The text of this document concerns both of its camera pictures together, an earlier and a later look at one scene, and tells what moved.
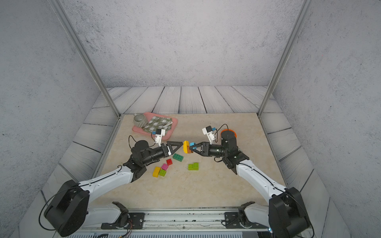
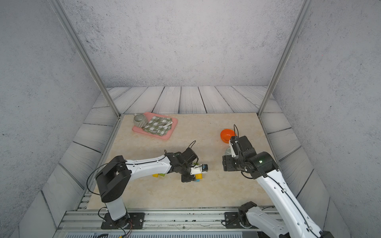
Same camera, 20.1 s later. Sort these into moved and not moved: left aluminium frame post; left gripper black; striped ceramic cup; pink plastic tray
Moved: left gripper black
Not moved: striped ceramic cup; left aluminium frame post; pink plastic tray
